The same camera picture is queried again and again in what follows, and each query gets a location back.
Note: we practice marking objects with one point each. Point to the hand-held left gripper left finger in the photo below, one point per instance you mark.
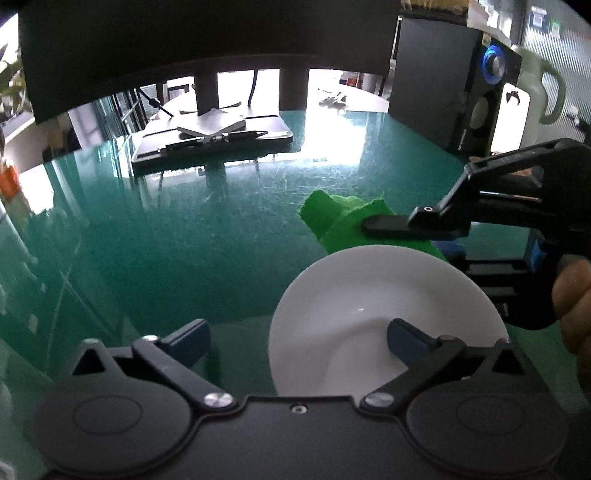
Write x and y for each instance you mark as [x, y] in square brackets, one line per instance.
[190, 342]

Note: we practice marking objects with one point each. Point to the pale green kettle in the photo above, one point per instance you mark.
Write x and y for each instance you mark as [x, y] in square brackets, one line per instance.
[545, 87]

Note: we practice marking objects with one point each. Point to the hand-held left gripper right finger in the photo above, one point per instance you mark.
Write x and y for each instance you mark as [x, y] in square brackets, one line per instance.
[406, 342]

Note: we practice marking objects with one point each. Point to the dark wide post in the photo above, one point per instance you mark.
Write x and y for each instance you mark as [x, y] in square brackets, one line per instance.
[293, 90]

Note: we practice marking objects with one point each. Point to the green cleaning cloth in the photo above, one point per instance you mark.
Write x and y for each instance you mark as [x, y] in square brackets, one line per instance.
[337, 217]

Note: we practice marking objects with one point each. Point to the white bowl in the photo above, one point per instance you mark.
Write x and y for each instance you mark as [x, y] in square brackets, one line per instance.
[341, 318]

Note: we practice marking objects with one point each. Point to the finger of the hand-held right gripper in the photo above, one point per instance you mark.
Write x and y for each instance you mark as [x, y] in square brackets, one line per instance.
[392, 226]
[455, 254]

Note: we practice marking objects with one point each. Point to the black speaker with blue knob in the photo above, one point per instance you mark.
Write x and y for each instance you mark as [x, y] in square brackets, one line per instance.
[443, 78]

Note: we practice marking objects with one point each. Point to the black pen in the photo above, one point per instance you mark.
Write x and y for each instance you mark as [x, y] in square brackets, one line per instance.
[240, 135]
[184, 144]

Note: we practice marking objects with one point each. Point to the black monitor stand pole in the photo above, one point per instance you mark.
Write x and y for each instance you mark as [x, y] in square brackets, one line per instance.
[206, 94]

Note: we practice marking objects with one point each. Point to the smartphone with lit screen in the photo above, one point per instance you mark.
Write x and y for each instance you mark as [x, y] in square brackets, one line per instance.
[510, 117]

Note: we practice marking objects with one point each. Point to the person's right hand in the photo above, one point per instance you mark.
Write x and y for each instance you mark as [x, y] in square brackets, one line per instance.
[572, 300]

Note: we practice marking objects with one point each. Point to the small clutter on far table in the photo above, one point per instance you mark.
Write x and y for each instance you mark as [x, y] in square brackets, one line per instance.
[333, 98]

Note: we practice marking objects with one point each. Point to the black computer monitor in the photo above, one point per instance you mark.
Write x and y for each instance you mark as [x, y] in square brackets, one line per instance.
[184, 37]

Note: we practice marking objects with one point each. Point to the white notebook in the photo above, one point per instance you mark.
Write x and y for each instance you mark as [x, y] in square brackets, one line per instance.
[212, 122]

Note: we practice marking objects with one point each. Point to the orange object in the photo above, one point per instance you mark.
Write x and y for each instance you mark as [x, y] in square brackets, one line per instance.
[9, 182]

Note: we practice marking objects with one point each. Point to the potted plant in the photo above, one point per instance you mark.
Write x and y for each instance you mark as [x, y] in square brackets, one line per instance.
[11, 83]

